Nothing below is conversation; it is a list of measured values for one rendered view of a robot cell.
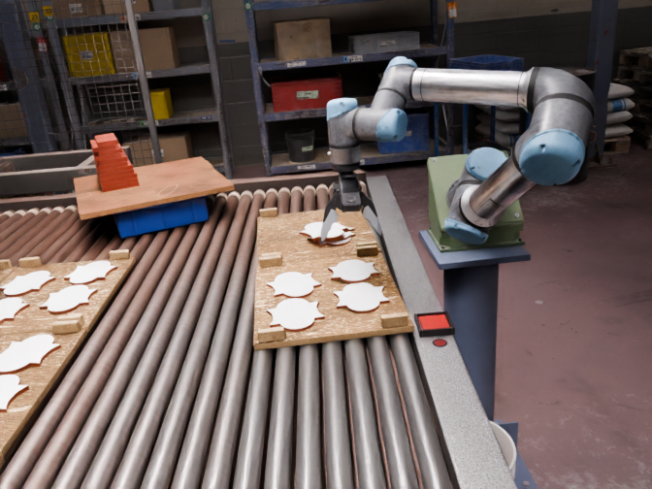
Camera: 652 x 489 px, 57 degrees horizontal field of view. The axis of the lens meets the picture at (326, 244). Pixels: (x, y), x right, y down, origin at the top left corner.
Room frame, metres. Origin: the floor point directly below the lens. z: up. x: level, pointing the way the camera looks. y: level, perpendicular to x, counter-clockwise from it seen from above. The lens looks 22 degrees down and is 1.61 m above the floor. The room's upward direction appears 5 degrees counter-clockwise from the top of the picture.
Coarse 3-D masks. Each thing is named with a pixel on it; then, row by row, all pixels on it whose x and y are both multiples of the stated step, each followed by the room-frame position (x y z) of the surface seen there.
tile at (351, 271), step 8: (344, 264) 1.45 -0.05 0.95; (352, 264) 1.45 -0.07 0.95; (360, 264) 1.44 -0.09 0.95; (368, 264) 1.44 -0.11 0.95; (336, 272) 1.40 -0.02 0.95; (344, 272) 1.40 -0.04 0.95; (352, 272) 1.39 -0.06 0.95; (360, 272) 1.39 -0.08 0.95; (368, 272) 1.38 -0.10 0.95; (376, 272) 1.38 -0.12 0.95; (344, 280) 1.35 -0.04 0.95; (352, 280) 1.34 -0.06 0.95; (360, 280) 1.34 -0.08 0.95
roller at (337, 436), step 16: (320, 192) 2.19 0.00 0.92; (320, 208) 2.01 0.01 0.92; (336, 352) 1.07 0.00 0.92; (336, 368) 1.02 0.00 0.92; (336, 384) 0.96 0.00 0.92; (336, 400) 0.91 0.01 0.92; (336, 416) 0.87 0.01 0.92; (336, 432) 0.82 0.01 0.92; (336, 448) 0.78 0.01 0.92; (336, 464) 0.75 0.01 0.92; (336, 480) 0.71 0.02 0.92; (352, 480) 0.73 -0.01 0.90
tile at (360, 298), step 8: (344, 288) 1.31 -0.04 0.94; (352, 288) 1.31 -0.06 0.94; (360, 288) 1.31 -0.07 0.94; (368, 288) 1.30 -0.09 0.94; (376, 288) 1.30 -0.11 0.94; (336, 296) 1.29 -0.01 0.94; (344, 296) 1.27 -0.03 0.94; (352, 296) 1.27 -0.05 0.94; (360, 296) 1.27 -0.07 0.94; (368, 296) 1.26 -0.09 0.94; (376, 296) 1.26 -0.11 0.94; (344, 304) 1.24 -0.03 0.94; (352, 304) 1.23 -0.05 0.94; (360, 304) 1.23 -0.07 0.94; (368, 304) 1.23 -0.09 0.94; (376, 304) 1.22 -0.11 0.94; (360, 312) 1.20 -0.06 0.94; (368, 312) 1.20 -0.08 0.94
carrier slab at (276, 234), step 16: (272, 224) 1.84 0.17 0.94; (288, 224) 1.82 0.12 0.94; (304, 224) 1.81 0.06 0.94; (352, 224) 1.77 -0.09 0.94; (272, 240) 1.70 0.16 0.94; (288, 240) 1.69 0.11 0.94; (304, 240) 1.68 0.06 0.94; (352, 240) 1.64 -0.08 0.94; (368, 240) 1.63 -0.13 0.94; (288, 256) 1.56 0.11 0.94; (304, 256) 1.55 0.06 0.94; (320, 256) 1.54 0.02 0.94; (336, 256) 1.53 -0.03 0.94
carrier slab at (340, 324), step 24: (288, 264) 1.51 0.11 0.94; (312, 264) 1.49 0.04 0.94; (336, 264) 1.48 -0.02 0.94; (384, 264) 1.45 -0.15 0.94; (264, 288) 1.37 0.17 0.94; (336, 288) 1.34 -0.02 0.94; (384, 288) 1.31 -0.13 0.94; (264, 312) 1.24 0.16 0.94; (336, 312) 1.21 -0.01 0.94; (384, 312) 1.19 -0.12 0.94; (288, 336) 1.13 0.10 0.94; (312, 336) 1.12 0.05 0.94; (336, 336) 1.12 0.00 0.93; (360, 336) 1.12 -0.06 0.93
